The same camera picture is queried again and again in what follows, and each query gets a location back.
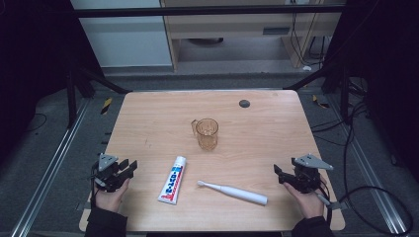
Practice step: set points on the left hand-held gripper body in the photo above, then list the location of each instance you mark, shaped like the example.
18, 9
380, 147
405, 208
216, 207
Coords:
108, 174

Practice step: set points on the yellow black hazard tape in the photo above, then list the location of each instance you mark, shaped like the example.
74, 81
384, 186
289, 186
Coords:
320, 102
106, 105

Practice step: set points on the small white floor object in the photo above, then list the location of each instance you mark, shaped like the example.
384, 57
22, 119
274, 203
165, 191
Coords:
307, 68

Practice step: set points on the white cabinet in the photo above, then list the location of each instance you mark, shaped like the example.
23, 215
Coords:
125, 39

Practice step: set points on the person's right hand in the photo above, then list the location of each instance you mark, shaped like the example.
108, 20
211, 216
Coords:
308, 204

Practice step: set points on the light wooden desk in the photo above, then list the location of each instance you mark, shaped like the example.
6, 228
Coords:
230, 28

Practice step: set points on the clear amber cup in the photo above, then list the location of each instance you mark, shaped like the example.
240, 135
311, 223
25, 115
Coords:
207, 135

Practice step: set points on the white toothpaste tube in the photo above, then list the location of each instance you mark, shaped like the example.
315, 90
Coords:
172, 181

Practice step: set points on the white electric toothbrush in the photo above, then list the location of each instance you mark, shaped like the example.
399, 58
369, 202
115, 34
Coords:
234, 192

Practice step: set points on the grey round table grommet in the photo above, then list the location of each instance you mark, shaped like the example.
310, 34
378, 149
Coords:
244, 103

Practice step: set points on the grey metal table bracket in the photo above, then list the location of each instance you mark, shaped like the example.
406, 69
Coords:
80, 206
337, 206

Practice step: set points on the black horizontal frame bar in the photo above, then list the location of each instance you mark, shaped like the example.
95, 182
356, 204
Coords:
204, 11

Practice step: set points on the person's left hand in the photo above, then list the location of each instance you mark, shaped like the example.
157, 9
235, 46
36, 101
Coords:
110, 197

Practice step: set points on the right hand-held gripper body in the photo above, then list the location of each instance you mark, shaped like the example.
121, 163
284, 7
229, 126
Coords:
306, 174

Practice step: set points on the aluminium floor rail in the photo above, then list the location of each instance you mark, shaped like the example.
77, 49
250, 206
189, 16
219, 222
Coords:
49, 171
369, 171

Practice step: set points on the black metal stand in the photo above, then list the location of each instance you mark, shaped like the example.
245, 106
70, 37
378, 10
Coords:
344, 92
71, 98

